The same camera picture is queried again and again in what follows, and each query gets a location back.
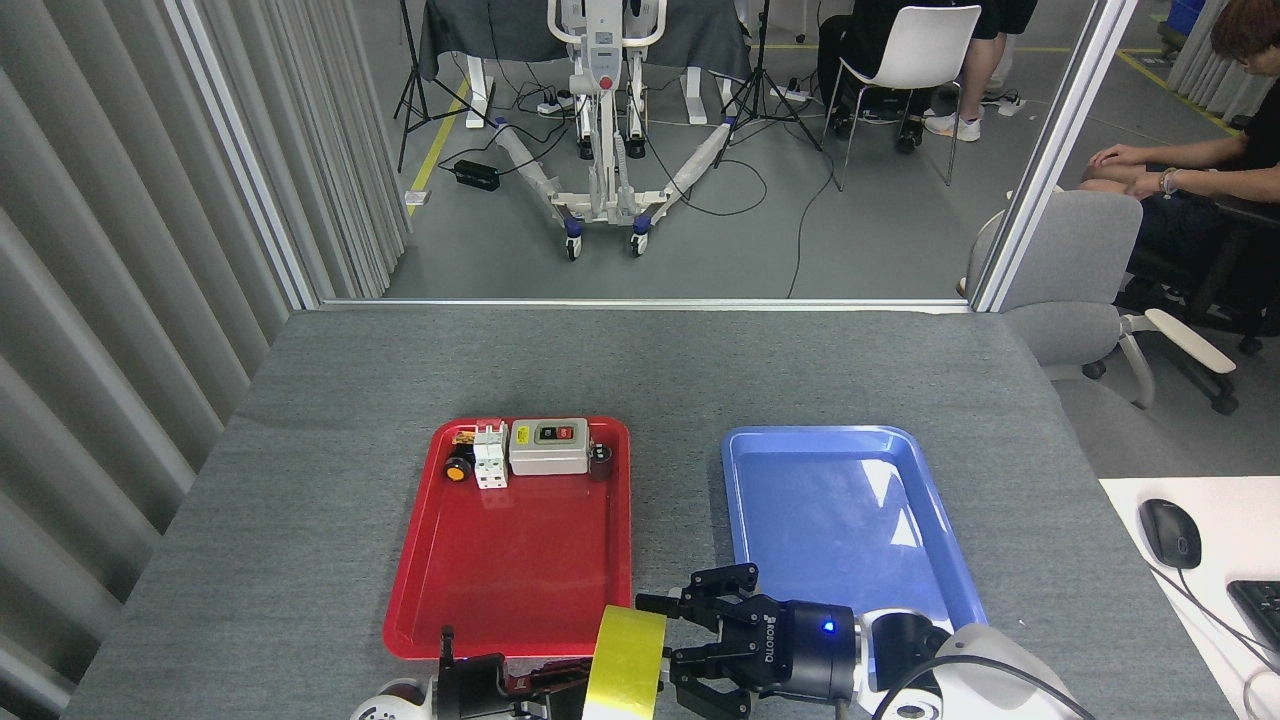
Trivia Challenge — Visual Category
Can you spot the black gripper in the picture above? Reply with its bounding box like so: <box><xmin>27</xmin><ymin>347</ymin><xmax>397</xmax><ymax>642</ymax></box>
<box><xmin>635</xmin><ymin>563</ymin><xmax>859</xmax><ymax>720</ymax></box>
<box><xmin>437</xmin><ymin>655</ymin><xmax>593</xmax><ymax>720</ymax></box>

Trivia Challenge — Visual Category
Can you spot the yellow tape roll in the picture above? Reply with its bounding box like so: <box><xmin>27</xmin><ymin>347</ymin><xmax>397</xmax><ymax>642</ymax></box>
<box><xmin>583</xmin><ymin>605</ymin><xmax>669</xmax><ymax>720</ymax></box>

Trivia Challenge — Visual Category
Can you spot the red plastic tray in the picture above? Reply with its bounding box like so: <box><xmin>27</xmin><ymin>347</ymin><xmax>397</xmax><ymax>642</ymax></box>
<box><xmin>383</xmin><ymin>416</ymin><xmax>633</xmax><ymax>661</ymax></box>

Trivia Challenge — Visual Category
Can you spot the blue plastic tray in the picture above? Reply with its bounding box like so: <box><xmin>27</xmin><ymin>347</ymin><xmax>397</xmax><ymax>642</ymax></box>
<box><xmin>721</xmin><ymin>426</ymin><xmax>991</xmax><ymax>691</ymax></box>

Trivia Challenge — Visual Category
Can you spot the white circuit breaker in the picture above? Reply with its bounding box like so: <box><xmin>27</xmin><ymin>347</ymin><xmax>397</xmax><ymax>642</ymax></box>
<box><xmin>473</xmin><ymin>422</ymin><xmax>509</xmax><ymax>491</ymax></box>

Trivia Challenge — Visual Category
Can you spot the black computer mouse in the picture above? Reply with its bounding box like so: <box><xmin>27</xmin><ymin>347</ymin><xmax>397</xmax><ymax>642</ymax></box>
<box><xmin>1138</xmin><ymin>498</ymin><xmax>1202</xmax><ymax>571</ymax></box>

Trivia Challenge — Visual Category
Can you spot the grey office chair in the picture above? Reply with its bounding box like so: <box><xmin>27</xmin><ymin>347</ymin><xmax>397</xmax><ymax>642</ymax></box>
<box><xmin>962</xmin><ymin>188</ymin><xmax>1241</xmax><ymax>416</ymax></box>

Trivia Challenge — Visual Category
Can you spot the black keyboard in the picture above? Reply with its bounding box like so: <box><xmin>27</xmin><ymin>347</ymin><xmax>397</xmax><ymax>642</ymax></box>
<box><xmin>1226</xmin><ymin>580</ymin><xmax>1280</xmax><ymax>656</ymax></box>

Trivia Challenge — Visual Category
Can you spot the white wheeled stand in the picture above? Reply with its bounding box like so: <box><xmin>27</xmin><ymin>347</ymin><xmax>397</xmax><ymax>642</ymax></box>
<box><xmin>490</xmin><ymin>0</ymin><xmax>736</xmax><ymax>263</ymax></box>

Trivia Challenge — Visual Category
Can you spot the grey pleated curtain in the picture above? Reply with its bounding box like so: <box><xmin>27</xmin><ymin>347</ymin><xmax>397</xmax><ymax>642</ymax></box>
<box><xmin>0</xmin><ymin>0</ymin><xmax>319</xmax><ymax>720</ymax></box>
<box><xmin>1165</xmin><ymin>0</ymin><xmax>1280</xmax><ymax>123</ymax></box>
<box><xmin>195</xmin><ymin>0</ymin><xmax>413</xmax><ymax>301</ymax></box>

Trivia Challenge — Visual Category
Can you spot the black tripod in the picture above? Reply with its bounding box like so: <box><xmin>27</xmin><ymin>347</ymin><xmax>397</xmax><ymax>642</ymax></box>
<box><xmin>715</xmin><ymin>0</ymin><xmax>823</xmax><ymax>169</ymax></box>
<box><xmin>393</xmin><ymin>0</ymin><xmax>501</xmax><ymax>173</ymax></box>

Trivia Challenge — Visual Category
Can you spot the white plastic chair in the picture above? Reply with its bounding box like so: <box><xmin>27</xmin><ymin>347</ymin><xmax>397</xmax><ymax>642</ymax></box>
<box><xmin>825</xmin><ymin>5</ymin><xmax>983</xmax><ymax>191</ymax></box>

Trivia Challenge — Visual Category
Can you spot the black office chair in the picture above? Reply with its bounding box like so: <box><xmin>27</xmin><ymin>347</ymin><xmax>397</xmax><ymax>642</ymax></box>
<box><xmin>1115</xmin><ymin>195</ymin><xmax>1280</xmax><ymax>356</ymax></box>

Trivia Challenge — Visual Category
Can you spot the person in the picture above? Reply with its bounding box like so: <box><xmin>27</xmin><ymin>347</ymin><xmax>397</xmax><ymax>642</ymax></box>
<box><xmin>818</xmin><ymin>0</ymin><xmax>926</xmax><ymax>153</ymax></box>
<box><xmin>925</xmin><ymin>0</ymin><xmax>1041</xmax><ymax>143</ymax></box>
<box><xmin>1078</xmin><ymin>0</ymin><xmax>1280</xmax><ymax>311</ymax></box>

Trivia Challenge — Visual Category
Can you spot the table with dark cloth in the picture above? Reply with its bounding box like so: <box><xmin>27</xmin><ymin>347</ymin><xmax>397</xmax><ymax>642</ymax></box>
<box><xmin>418</xmin><ymin>0</ymin><xmax>753</xmax><ymax>129</ymax></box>

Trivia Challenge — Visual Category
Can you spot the blue bin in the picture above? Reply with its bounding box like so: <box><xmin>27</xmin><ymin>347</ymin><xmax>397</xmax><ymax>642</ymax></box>
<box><xmin>1160</xmin><ymin>0</ymin><xmax>1208</xmax><ymax>56</ymax></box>

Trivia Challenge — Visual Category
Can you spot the grey two-button switch box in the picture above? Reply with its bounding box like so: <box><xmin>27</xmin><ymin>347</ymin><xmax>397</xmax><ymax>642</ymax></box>
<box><xmin>508</xmin><ymin>418</ymin><xmax>591</xmax><ymax>477</ymax></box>

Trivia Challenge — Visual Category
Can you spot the silver frame rail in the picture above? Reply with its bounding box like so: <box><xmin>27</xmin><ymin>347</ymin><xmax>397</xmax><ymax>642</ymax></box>
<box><xmin>320</xmin><ymin>297</ymin><xmax>973</xmax><ymax>314</ymax></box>

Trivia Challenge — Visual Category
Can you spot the silver frame post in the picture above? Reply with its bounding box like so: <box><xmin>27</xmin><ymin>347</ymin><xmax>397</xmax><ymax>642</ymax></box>
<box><xmin>970</xmin><ymin>0</ymin><xmax>1141</xmax><ymax>313</ymax></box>
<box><xmin>165</xmin><ymin>0</ymin><xmax>323</xmax><ymax>311</ymax></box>

